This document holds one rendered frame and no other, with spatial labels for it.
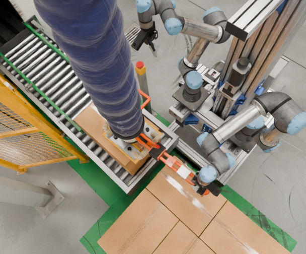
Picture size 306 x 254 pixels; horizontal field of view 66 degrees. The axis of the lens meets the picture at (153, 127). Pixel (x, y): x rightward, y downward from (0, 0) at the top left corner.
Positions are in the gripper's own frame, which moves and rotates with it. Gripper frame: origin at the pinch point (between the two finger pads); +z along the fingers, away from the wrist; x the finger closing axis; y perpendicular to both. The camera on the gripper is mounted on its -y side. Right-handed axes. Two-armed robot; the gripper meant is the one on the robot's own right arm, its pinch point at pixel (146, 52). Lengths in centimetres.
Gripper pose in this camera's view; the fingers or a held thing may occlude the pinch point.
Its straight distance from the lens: 152.5
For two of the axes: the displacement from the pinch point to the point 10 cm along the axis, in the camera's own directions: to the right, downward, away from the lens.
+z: 0.6, 3.8, 9.2
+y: 6.8, -7.0, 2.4
